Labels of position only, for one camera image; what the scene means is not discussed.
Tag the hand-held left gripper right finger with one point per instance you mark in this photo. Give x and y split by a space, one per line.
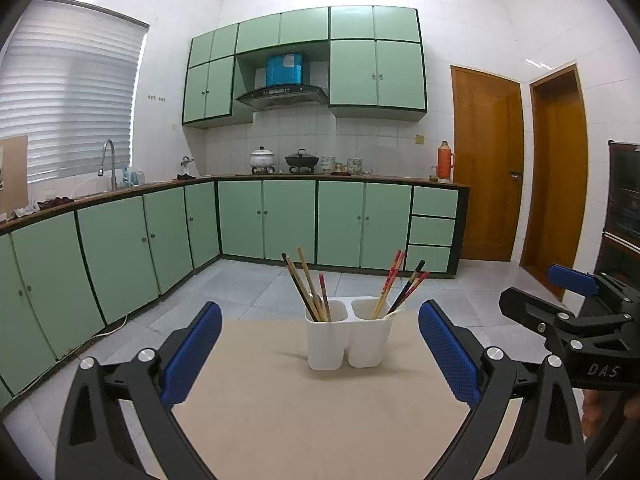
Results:
450 355

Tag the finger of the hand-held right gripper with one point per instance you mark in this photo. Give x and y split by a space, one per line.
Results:
572 281
525 305

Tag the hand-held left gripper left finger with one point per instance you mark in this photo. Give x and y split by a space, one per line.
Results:
192 355

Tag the black chopstick with red tip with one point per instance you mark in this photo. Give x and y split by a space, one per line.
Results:
414 290

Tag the red patterned chopstick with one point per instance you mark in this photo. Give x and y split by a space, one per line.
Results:
392 285
387 285

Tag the white utensil holder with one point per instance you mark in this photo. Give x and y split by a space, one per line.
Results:
330 345

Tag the black chopstick with gold band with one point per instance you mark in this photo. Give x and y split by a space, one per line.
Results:
300 287

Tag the thin red chopstick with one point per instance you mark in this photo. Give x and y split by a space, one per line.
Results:
324 297

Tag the bamboo chopstick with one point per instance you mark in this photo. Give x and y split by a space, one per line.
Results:
309 277

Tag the person's right hand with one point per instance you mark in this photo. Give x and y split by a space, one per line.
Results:
595 410

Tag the wooden door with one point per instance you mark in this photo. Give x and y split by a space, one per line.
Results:
555 185
485 160

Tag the dark glass-door cabinet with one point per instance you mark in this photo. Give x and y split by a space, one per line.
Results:
622 195

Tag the small drinking glass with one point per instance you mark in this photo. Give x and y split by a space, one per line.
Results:
433 175

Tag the orange thermos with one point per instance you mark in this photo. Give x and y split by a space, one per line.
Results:
444 162

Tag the green base cabinet unit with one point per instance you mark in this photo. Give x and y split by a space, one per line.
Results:
290 222

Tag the blue bottles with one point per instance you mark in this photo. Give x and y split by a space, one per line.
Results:
132 176

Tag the small white ornament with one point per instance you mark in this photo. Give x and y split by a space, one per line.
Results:
186 165

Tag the dark red cloth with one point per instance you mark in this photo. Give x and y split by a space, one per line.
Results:
55 202

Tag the white cooking pot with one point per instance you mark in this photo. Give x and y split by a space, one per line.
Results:
261 160

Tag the brown kitchen countertop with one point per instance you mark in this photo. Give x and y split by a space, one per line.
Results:
300 176

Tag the chrome kitchen faucet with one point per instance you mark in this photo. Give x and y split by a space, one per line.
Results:
111 160

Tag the glass jar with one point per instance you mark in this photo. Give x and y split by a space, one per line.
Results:
355 165
327 164

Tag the black wok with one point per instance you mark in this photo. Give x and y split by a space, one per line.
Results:
301 161

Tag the brown cardboard board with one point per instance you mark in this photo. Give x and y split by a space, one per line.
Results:
15 175

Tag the black range hood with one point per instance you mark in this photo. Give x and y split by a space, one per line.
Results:
282 97

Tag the white window blind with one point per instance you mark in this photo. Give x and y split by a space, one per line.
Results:
70 95

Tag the blue box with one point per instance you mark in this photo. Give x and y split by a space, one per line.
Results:
284 70

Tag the green wall cabinet unit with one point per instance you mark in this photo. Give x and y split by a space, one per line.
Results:
375 75

